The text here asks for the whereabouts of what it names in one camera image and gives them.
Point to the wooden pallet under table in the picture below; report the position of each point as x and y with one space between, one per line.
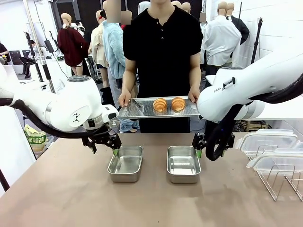
255 125

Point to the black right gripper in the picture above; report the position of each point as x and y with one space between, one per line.
209 130

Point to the person's left forearm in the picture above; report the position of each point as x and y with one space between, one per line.
195 78

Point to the mannequin in white shirt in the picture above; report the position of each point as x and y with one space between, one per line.
220 40

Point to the person's right forearm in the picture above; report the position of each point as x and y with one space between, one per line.
128 80

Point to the mannequin in maroon top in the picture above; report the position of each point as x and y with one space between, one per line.
71 47

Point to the mannequin in beige jacket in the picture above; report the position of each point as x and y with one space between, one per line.
95 47

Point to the silver metal stand pole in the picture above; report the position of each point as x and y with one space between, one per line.
47 73

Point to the white side table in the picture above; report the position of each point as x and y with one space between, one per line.
281 111

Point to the background person in black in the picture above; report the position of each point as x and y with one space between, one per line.
2 49

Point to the black tripod stand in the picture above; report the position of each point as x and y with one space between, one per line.
256 42

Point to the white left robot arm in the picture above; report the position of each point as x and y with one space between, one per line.
61 111

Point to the green yellow paper bag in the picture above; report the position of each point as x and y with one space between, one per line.
35 139

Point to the mannequin in black jacket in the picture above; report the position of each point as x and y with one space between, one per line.
241 28

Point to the black stand leg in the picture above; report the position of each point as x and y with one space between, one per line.
3 180

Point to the metal tongs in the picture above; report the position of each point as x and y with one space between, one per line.
135 104

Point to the person's right hand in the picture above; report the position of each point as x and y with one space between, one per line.
124 98

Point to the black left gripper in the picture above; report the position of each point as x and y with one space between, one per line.
101 137

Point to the golden croissant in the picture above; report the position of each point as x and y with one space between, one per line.
159 104
178 103

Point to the white board panel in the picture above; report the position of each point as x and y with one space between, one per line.
11 153

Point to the perforated metal tray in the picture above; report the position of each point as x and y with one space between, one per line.
146 111

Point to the person's black shirt torso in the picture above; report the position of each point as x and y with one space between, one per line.
163 52

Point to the seated person in background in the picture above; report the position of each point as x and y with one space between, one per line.
28 62

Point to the rectangular stainless steel container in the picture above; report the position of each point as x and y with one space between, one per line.
183 165
125 165

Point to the person's left hand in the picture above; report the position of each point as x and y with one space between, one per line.
194 95

